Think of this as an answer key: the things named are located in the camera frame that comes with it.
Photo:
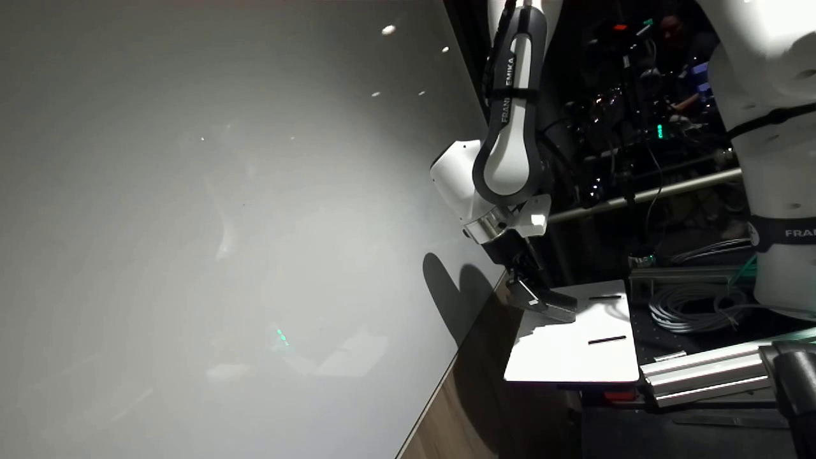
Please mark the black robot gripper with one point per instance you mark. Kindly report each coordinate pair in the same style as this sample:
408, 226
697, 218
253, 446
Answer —
513, 250

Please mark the black foam whiteboard duster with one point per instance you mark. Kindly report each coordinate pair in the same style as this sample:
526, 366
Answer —
556, 300

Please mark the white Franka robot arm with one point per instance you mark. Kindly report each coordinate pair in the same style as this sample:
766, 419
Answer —
511, 162

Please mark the small white metal board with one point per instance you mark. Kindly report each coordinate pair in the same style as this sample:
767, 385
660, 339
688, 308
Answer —
562, 348

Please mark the silver aluminium extrusion beam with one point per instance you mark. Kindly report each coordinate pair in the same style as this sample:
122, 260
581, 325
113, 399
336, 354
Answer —
703, 370

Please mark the grey metal cylinder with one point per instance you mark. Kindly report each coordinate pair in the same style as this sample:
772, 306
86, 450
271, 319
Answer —
794, 399

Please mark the silver metal rail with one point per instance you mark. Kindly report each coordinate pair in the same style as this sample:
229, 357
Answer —
646, 194

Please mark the large wall whiteboard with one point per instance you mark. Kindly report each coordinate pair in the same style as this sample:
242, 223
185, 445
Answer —
211, 237

